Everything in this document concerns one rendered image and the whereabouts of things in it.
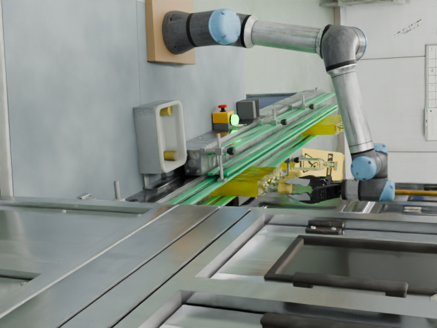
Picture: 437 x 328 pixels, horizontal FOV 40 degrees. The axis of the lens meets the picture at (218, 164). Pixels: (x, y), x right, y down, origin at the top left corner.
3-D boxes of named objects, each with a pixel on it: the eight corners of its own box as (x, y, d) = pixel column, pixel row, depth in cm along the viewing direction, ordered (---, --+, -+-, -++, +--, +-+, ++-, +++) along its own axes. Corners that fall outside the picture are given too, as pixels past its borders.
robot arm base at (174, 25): (158, 12, 203) (184, 8, 198) (181, 9, 216) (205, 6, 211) (166, 56, 207) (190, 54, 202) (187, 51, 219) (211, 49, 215)
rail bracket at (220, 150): (202, 181, 212) (235, 182, 207) (198, 135, 208) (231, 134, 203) (205, 179, 215) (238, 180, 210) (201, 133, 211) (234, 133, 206)
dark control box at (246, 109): (237, 118, 276) (253, 118, 272) (235, 101, 274) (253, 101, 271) (243, 116, 283) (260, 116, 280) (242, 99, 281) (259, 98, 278)
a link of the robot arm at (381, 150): (382, 146, 189) (382, 181, 191) (390, 142, 199) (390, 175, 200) (357, 146, 193) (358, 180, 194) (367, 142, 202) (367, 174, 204)
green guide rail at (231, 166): (207, 175, 216) (227, 176, 212) (207, 172, 215) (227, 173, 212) (324, 106, 371) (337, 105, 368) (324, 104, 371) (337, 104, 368)
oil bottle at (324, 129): (300, 135, 325) (352, 135, 313) (300, 125, 324) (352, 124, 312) (303, 133, 330) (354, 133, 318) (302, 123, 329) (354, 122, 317)
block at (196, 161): (183, 176, 214) (201, 176, 211) (181, 150, 212) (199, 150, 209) (188, 174, 217) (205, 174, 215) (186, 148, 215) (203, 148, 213)
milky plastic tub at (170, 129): (140, 174, 199) (164, 174, 196) (133, 107, 194) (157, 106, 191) (166, 162, 215) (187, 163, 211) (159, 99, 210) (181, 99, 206)
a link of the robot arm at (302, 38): (209, 8, 210) (362, 27, 186) (229, 12, 223) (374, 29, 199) (205, 43, 213) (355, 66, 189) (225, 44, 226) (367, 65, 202)
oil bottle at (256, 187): (210, 195, 220) (265, 198, 211) (209, 180, 218) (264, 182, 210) (216, 191, 225) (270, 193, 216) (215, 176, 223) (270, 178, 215)
